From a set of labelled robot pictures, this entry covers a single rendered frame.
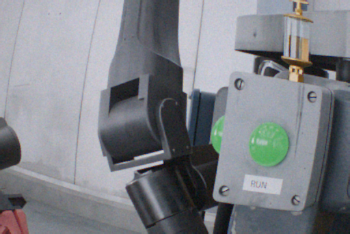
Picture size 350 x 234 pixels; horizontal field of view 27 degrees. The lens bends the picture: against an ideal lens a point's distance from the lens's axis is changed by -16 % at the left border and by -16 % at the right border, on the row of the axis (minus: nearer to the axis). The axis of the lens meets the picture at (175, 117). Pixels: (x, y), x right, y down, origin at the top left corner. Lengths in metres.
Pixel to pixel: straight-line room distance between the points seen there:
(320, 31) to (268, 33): 0.18
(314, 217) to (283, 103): 0.10
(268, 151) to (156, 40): 0.32
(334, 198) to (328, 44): 0.22
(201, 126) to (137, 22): 0.26
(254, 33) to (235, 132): 0.46
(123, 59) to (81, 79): 6.02
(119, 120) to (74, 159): 6.08
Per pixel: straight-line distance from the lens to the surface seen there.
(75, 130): 6.86
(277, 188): 0.54
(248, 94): 0.55
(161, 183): 0.79
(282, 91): 0.54
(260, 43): 0.98
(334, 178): 0.58
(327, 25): 0.76
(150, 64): 0.80
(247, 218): 0.60
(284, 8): 5.61
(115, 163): 0.82
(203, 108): 1.05
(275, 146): 0.53
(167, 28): 0.84
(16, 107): 7.31
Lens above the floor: 1.32
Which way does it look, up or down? 3 degrees down
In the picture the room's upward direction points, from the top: 7 degrees clockwise
